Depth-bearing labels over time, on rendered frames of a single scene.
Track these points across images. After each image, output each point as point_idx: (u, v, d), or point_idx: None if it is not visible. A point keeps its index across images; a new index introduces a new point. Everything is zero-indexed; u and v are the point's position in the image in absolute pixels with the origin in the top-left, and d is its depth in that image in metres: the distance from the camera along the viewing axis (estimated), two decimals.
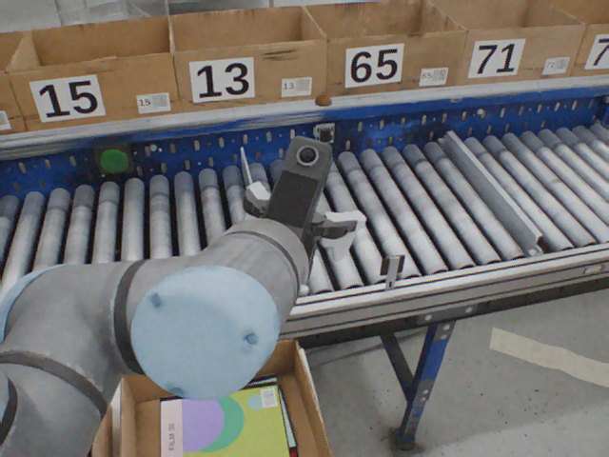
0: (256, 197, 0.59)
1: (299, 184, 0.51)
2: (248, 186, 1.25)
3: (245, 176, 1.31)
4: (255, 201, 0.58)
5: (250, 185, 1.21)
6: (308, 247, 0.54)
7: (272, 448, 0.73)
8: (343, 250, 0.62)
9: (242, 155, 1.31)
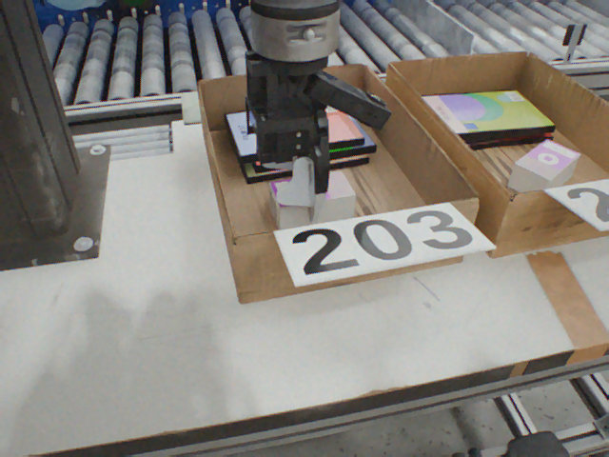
0: None
1: (355, 90, 0.58)
2: (412, 1, 1.32)
3: (402, 0, 1.38)
4: None
5: None
6: (306, 114, 0.55)
7: (537, 120, 0.80)
8: (288, 196, 0.60)
9: None
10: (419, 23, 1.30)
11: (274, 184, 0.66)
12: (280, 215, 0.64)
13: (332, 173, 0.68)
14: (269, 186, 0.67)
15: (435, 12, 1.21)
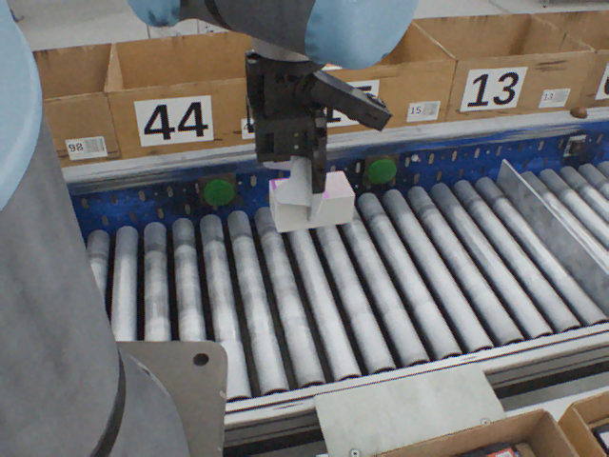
0: None
1: (355, 91, 0.58)
2: (529, 200, 1.19)
3: (512, 188, 1.25)
4: None
5: (540, 200, 1.15)
6: (304, 114, 0.55)
7: None
8: (286, 195, 0.61)
9: (509, 168, 1.25)
10: (538, 228, 1.17)
11: (274, 182, 0.67)
12: (278, 213, 0.64)
13: (333, 173, 0.68)
14: (269, 184, 0.67)
15: (564, 232, 1.08)
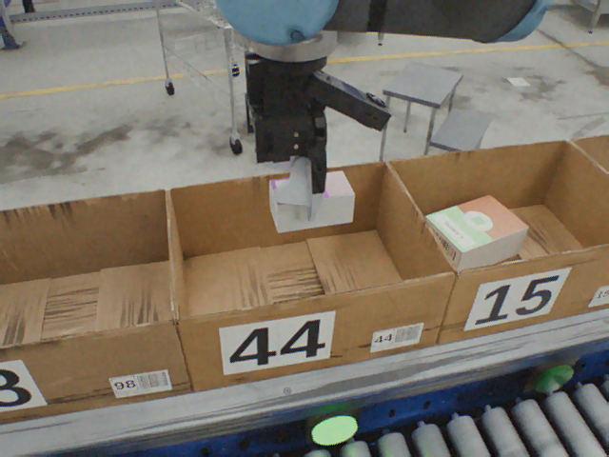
0: None
1: (354, 91, 0.58)
2: None
3: None
4: None
5: None
6: (304, 114, 0.55)
7: None
8: (285, 195, 0.61)
9: None
10: None
11: (274, 182, 0.67)
12: (278, 213, 0.64)
13: (333, 172, 0.68)
14: (269, 184, 0.67)
15: None
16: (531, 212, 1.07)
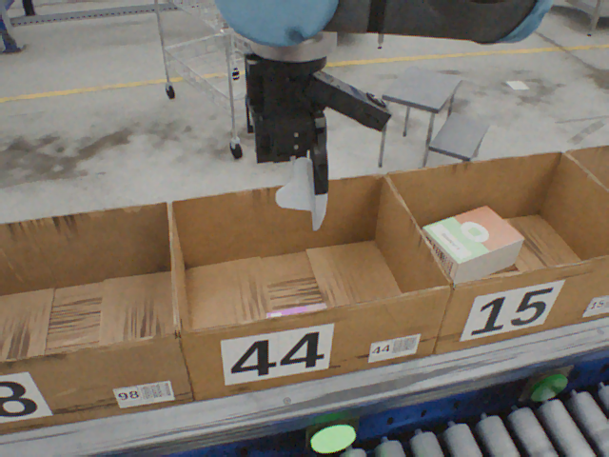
0: None
1: (354, 91, 0.58)
2: None
3: None
4: None
5: None
6: (304, 115, 0.55)
7: None
8: (288, 198, 0.59)
9: None
10: None
11: (270, 315, 0.84)
12: None
13: (317, 305, 0.85)
14: (266, 315, 0.84)
15: None
16: (527, 222, 1.08)
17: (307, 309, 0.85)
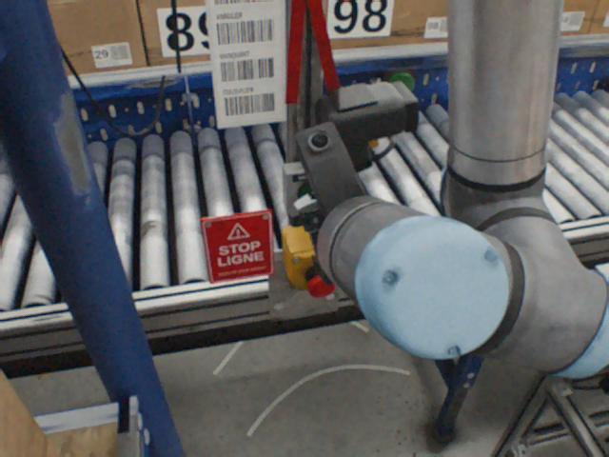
0: (298, 208, 0.60)
1: (332, 167, 0.52)
2: None
3: None
4: (294, 212, 0.58)
5: None
6: None
7: None
8: None
9: None
10: None
11: None
12: None
13: None
14: None
15: None
16: None
17: None
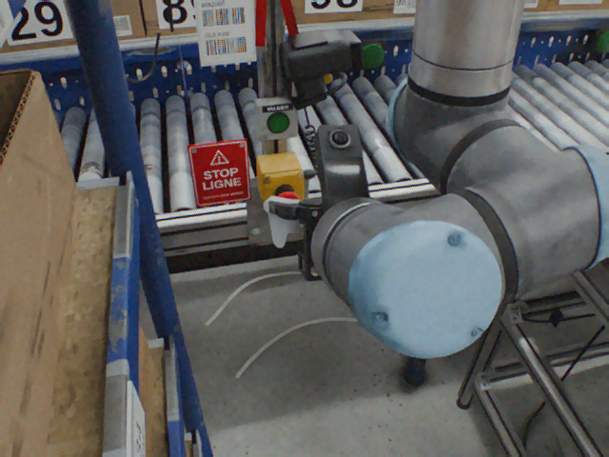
0: (286, 203, 0.58)
1: (345, 166, 0.52)
2: None
3: None
4: (290, 205, 0.56)
5: None
6: None
7: None
8: None
9: None
10: None
11: None
12: None
13: None
14: None
15: None
16: None
17: None
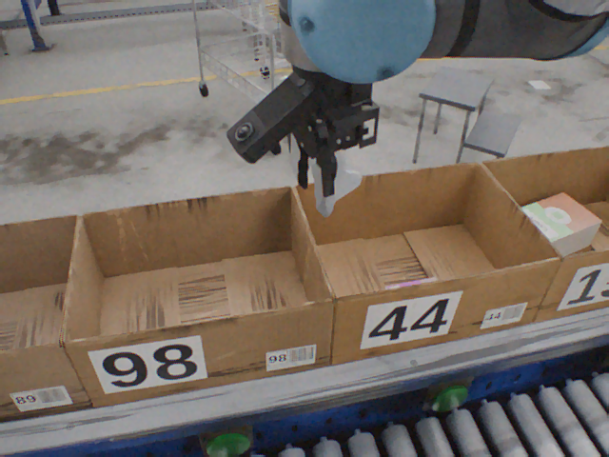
0: (321, 172, 0.59)
1: (265, 112, 0.55)
2: None
3: None
4: (322, 162, 0.57)
5: None
6: None
7: None
8: None
9: None
10: None
11: (389, 288, 0.92)
12: None
13: (429, 279, 0.94)
14: (385, 288, 0.93)
15: None
16: (596, 208, 1.17)
17: (422, 283, 0.93)
